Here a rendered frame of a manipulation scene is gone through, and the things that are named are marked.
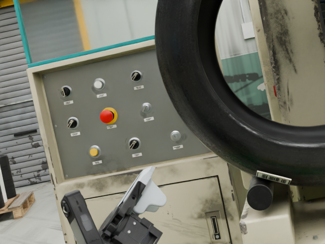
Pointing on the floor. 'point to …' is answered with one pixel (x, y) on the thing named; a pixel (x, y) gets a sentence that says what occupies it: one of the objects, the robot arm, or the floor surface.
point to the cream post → (297, 66)
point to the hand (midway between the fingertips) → (145, 170)
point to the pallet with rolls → (6, 187)
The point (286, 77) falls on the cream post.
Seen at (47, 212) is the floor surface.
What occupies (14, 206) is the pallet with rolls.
